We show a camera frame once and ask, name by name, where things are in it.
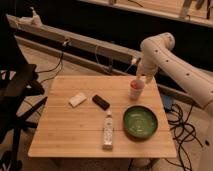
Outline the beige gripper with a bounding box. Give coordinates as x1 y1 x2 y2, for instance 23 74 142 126
136 57 158 84

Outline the clear plastic bottle white label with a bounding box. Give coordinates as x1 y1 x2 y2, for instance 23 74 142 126
103 112 114 150

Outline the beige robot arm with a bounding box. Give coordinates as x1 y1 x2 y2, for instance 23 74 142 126
136 32 213 171

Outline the blue object under table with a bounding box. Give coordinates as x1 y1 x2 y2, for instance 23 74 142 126
161 94 173 112

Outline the green round bowl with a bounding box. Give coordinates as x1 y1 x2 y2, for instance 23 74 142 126
123 105 158 141

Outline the black rectangular block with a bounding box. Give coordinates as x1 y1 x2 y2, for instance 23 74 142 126
92 95 110 110

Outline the white rectangular sponge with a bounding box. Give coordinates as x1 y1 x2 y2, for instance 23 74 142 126
69 93 87 107

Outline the wooden workbench in background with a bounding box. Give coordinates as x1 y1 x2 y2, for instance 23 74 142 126
80 0 213 28

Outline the black office chair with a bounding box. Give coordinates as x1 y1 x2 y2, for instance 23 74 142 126
0 11 47 171

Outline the long wooden beam rail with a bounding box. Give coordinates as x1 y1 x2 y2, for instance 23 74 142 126
6 13 213 83

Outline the black cable on floor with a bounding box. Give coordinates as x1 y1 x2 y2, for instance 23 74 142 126
35 39 72 84

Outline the white spray bottle on rail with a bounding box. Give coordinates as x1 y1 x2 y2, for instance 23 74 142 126
31 7 42 27

